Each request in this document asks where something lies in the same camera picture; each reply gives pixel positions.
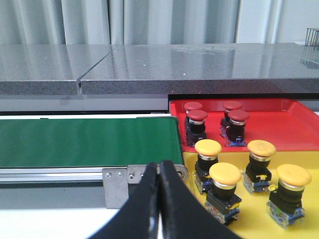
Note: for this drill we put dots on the red mushroom push button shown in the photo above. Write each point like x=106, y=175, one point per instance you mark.
x=189, y=106
x=235, y=133

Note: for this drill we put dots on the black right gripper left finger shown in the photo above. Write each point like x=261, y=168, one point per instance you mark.
x=138, y=218

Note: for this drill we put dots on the steel counter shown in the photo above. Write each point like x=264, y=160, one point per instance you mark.
x=234, y=68
x=45, y=69

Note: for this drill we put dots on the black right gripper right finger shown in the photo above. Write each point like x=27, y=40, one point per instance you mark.
x=182, y=216

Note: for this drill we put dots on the grey pleated curtain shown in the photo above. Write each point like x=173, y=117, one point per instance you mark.
x=139, y=21

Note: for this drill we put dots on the green conveyor belt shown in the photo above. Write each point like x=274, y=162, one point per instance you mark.
x=57, y=143

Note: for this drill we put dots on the wire rack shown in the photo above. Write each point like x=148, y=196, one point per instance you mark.
x=312, y=37

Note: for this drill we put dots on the yellow mushroom push button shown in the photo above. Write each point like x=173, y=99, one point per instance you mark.
x=257, y=176
x=207, y=155
x=285, y=200
x=221, y=200

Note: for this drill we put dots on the right steel counter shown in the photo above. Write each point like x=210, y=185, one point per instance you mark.
x=234, y=68

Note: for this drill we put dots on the steel conveyor end bracket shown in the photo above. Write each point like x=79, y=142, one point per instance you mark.
x=120, y=182

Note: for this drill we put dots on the left steel counter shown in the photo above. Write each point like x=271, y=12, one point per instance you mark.
x=45, y=69

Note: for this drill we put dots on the aluminium conveyor side rail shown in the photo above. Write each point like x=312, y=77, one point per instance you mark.
x=45, y=175

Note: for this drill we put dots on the red plastic bin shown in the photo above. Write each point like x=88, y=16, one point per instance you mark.
x=286, y=123

